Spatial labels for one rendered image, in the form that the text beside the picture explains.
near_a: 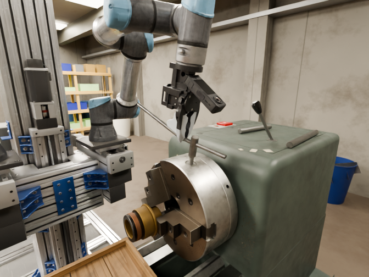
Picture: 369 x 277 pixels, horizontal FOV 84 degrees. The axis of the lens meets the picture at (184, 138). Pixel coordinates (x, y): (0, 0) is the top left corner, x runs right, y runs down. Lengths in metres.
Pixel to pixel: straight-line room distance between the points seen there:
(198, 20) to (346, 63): 3.10
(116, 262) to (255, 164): 0.55
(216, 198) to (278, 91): 3.22
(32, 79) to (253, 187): 1.03
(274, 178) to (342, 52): 3.02
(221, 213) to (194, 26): 0.46
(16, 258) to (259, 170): 1.92
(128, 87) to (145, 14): 0.58
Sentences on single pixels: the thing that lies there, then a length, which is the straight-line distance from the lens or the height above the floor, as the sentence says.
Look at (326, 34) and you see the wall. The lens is 3.60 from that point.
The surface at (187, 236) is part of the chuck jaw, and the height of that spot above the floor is 1.08.
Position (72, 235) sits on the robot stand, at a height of 0.61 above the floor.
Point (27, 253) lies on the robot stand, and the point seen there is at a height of 0.21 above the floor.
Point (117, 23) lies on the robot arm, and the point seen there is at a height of 1.59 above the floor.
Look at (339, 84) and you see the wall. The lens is 3.51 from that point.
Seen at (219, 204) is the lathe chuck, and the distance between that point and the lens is 0.59.
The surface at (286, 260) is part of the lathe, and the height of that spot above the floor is 0.83.
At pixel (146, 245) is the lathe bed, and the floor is 0.87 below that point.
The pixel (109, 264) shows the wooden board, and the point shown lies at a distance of 0.83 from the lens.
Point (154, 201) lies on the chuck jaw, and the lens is 0.63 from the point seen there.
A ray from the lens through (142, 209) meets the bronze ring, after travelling 0.61.
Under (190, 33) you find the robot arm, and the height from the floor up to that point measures 1.57.
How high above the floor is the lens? 1.46
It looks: 15 degrees down
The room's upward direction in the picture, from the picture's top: straight up
